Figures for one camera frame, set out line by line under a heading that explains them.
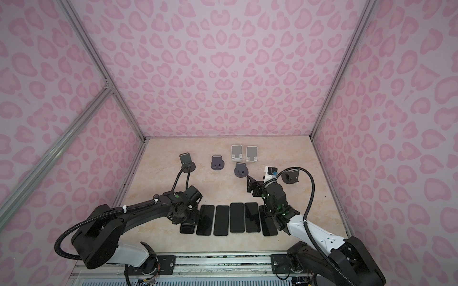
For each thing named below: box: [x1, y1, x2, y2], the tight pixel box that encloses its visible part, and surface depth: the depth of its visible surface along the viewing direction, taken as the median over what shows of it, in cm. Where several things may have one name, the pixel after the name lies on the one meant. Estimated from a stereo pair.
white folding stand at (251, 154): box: [245, 145, 259, 163], surface depth 108 cm
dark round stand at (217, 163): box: [210, 154, 225, 171], surface depth 105 cm
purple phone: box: [179, 222, 196, 234], surface depth 84 cm
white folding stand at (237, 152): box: [231, 144, 243, 162], surface depth 109 cm
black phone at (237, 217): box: [229, 202, 245, 233], surface depth 88 cm
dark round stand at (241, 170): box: [234, 162, 249, 178], surface depth 102 cm
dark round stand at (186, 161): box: [179, 152, 197, 174], surface depth 102 cm
